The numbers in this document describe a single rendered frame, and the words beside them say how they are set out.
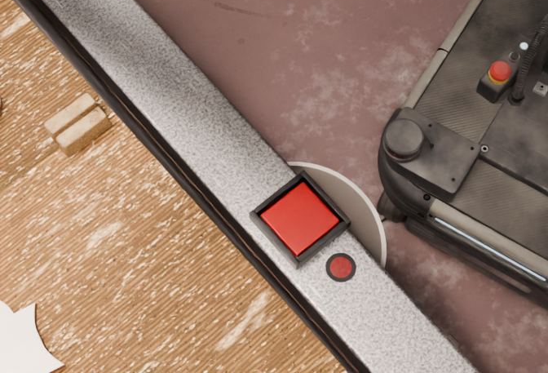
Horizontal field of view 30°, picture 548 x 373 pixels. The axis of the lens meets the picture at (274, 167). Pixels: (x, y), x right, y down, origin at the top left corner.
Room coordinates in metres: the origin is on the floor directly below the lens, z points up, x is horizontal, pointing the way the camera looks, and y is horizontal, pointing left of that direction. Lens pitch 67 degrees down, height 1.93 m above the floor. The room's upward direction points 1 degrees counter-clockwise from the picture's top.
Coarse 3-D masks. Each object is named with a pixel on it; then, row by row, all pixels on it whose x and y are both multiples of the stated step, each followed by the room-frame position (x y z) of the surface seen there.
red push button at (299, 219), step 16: (304, 192) 0.40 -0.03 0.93; (272, 208) 0.38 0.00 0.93; (288, 208) 0.38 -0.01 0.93; (304, 208) 0.38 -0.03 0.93; (320, 208) 0.38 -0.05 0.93; (272, 224) 0.36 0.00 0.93; (288, 224) 0.36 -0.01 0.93; (304, 224) 0.36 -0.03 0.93; (320, 224) 0.36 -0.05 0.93; (336, 224) 0.36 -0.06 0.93; (288, 240) 0.35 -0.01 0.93; (304, 240) 0.35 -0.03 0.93
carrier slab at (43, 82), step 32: (0, 0) 0.64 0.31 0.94; (0, 32) 0.60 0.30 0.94; (32, 32) 0.60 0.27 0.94; (0, 64) 0.56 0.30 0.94; (32, 64) 0.56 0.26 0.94; (64, 64) 0.56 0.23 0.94; (32, 96) 0.52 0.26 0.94; (64, 96) 0.52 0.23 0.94; (96, 96) 0.52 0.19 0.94; (0, 128) 0.48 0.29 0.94; (32, 128) 0.48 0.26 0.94; (0, 160) 0.44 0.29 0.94; (32, 160) 0.44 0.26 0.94
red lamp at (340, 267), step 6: (336, 258) 0.33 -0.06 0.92; (342, 258) 0.33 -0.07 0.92; (330, 264) 0.32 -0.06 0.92; (336, 264) 0.32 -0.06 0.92; (342, 264) 0.32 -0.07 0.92; (348, 264) 0.32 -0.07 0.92; (330, 270) 0.32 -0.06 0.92; (336, 270) 0.32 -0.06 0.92; (342, 270) 0.32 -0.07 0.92; (348, 270) 0.32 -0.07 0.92; (336, 276) 0.31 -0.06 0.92; (342, 276) 0.31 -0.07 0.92
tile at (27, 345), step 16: (0, 304) 0.28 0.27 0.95; (32, 304) 0.28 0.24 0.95; (0, 320) 0.27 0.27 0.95; (16, 320) 0.27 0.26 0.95; (32, 320) 0.26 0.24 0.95; (0, 336) 0.25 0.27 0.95; (16, 336) 0.25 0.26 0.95; (32, 336) 0.25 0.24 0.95; (0, 352) 0.23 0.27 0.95; (16, 352) 0.23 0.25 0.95; (32, 352) 0.23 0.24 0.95; (48, 352) 0.23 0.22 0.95; (0, 368) 0.22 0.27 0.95; (16, 368) 0.22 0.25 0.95; (32, 368) 0.22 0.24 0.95; (48, 368) 0.22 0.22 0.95
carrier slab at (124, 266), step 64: (128, 128) 0.48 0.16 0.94; (0, 192) 0.41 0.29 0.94; (64, 192) 0.40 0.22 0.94; (128, 192) 0.40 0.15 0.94; (0, 256) 0.33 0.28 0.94; (64, 256) 0.33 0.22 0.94; (128, 256) 0.33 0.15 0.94; (192, 256) 0.33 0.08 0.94; (64, 320) 0.27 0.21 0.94; (128, 320) 0.27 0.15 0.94; (192, 320) 0.26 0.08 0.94; (256, 320) 0.26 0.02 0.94
